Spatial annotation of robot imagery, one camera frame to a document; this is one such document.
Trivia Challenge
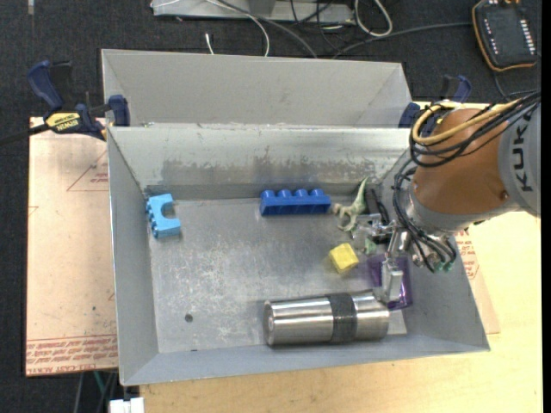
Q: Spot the pale green toy dinosaur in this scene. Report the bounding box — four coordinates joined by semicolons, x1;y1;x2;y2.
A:
331;176;378;256

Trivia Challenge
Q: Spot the grey metal bin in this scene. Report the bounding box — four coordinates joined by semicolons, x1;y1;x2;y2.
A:
101;48;492;387

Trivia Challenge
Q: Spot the blue long toy brick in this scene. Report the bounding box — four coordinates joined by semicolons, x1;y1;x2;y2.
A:
259;188;332;218

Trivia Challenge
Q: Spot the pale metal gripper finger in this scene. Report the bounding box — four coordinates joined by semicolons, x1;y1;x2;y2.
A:
351;213;395;243
380;258;406;304

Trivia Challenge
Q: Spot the brown cardboard board, red print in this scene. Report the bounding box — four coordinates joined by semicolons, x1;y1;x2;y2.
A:
25;116;501;378

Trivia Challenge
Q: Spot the shiny metal cylinder, black band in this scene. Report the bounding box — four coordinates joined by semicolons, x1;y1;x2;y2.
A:
262;289;391;347

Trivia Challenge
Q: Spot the clear purple plastic block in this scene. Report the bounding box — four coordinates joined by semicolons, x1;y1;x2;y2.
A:
365;255;414;311

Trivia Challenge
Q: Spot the light blue arch toy block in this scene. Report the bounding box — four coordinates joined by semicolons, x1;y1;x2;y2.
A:
145;193;183;241

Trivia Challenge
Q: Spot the yellow toy block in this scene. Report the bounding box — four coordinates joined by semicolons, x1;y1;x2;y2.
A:
328;243;361;274

